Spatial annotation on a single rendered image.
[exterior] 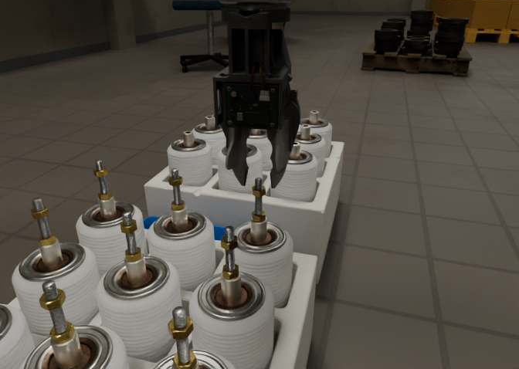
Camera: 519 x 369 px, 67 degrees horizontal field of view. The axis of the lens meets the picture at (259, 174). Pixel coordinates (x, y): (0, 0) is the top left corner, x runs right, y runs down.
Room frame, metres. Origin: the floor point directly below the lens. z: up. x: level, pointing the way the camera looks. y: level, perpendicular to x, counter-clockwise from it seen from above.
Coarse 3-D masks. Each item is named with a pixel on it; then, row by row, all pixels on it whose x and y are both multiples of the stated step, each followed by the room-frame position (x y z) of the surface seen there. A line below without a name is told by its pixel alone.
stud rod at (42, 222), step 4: (32, 200) 0.40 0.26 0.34; (36, 200) 0.40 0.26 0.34; (40, 200) 0.40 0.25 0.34; (32, 204) 0.40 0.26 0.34; (36, 204) 0.40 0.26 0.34; (40, 204) 0.40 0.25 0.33; (36, 208) 0.40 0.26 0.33; (40, 208) 0.40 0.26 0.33; (40, 220) 0.40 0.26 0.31; (44, 220) 0.40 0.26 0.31; (40, 224) 0.40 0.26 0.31; (44, 224) 0.40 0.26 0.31; (40, 228) 0.40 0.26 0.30; (44, 228) 0.40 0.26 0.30; (48, 228) 0.40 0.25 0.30; (44, 232) 0.40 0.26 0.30; (48, 232) 0.40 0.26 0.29; (44, 236) 0.40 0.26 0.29; (48, 236) 0.40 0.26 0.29
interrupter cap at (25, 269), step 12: (36, 252) 0.42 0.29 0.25; (72, 252) 0.42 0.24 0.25; (84, 252) 0.41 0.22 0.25; (24, 264) 0.39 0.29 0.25; (36, 264) 0.39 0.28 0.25; (60, 264) 0.40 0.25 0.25; (72, 264) 0.39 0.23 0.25; (24, 276) 0.37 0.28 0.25; (36, 276) 0.37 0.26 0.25; (48, 276) 0.37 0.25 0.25; (60, 276) 0.37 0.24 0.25
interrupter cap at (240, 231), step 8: (248, 224) 0.48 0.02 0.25; (272, 224) 0.48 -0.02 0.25; (240, 232) 0.46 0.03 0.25; (248, 232) 0.47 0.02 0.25; (272, 232) 0.46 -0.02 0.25; (280, 232) 0.46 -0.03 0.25; (240, 240) 0.44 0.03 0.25; (248, 240) 0.45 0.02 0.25; (272, 240) 0.44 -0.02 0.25; (280, 240) 0.44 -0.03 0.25; (240, 248) 0.43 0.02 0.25; (248, 248) 0.43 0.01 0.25; (256, 248) 0.43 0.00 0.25; (264, 248) 0.43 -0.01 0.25; (272, 248) 0.42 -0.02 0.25
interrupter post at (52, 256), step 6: (42, 246) 0.39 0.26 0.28; (48, 246) 0.39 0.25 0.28; (54, 246) 0.40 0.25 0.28; (42, 252) 0.39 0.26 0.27; (48, 252) 0.39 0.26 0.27; (54, 252) 0.39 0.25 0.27; (60, 252) 0.40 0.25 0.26; (42, 258) 0.39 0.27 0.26; (48, 258) 0.39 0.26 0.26; (54, 258) 0.39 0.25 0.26; (60, 258) 0.40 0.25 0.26; (48, 264) 0.39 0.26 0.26; (54, 264) 0.39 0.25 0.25
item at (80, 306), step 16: (16, 272) 0.38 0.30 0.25; (80, 272) 0.38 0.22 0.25; (96, 272) 0.41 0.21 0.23; (16, 288) 0.36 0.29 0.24; (32, 288) 0.36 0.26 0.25; (64, 288) 0.36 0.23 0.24; (80, 288) 0.38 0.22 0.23; (96, 288) 0.40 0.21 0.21; (32, 304) 0.35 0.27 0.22; (64, 304) 0.36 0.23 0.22; (80, 304) 0.37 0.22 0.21; (96, 304) 0.39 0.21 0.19; (32, 320) 0.36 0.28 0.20; (48, 320) 0.35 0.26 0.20; (80, 320) 0.37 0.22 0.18; (48, 336) 0.35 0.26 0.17
